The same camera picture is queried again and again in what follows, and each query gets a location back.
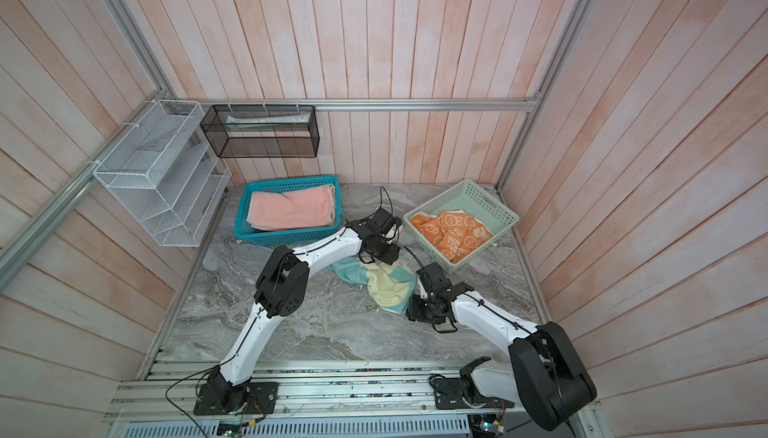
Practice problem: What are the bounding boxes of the light green towel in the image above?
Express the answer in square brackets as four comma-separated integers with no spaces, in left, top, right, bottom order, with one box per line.
[329,257,417,314]

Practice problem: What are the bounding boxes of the orange patterned towel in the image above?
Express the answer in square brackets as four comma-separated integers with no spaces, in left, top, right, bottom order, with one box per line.
[410,211,494,264]

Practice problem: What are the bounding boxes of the pink towel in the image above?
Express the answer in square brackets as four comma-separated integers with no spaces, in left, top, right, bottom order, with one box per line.
[246,185,336,232]

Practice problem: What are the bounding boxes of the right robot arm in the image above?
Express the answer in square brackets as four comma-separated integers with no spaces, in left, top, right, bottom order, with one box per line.
[406,264,597,431]

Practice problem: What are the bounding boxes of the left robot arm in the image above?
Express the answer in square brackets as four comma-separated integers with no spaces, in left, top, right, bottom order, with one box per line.
[194,208,402,416]

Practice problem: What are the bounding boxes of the light green plastic basket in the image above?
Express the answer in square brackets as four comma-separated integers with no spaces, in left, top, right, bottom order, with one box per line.
[404,180,519,274]

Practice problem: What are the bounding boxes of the teal plastic basket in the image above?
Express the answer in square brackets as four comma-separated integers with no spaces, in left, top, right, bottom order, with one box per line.
[234,175,341,246]

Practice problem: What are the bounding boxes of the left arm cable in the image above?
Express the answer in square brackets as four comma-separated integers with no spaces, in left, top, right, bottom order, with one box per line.
[164,185,400,438]

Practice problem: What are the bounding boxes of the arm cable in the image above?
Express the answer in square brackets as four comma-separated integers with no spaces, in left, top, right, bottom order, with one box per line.
[164,185,400,438]
[403,245,577,438]

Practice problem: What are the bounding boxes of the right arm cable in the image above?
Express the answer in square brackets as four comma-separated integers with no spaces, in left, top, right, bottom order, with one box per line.
[403,245,577,438]

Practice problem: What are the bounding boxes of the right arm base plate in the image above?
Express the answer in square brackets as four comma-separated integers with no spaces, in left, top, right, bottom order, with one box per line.
[428,374,515,410]

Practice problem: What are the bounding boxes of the aluminium back wall rail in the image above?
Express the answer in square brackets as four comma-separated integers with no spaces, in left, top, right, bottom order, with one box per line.
[191,98,539,112]

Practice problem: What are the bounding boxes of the aluminium wall rail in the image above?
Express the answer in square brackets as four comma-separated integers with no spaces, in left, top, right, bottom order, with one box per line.
[0,92,166,292]
[191,98,539,112]

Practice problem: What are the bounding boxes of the black mesh wall basket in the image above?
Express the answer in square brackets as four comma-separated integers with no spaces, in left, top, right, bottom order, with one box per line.
[201,104,320,159]

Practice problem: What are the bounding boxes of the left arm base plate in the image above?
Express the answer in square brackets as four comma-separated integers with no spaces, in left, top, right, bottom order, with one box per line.
[193,381,279,416]

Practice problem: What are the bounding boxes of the white wire shelf rack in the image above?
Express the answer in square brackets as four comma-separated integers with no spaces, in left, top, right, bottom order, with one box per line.
[94,101,231,248]

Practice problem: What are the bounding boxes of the aluminium left wall rail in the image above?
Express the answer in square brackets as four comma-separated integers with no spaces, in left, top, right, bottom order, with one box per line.
[0,92,166,292]

